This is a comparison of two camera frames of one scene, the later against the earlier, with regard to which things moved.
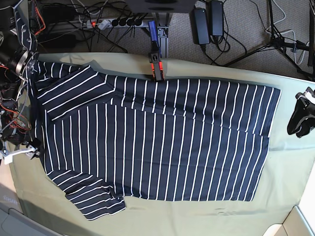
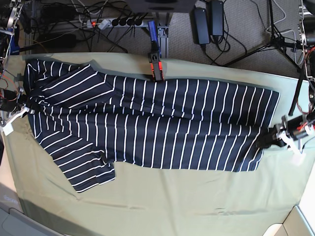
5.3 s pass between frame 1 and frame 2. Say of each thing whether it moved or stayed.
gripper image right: moved
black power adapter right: stayed
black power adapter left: stayed
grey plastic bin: stayed
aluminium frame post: stayed
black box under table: stayed
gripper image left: moved
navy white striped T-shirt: moved
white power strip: stayed
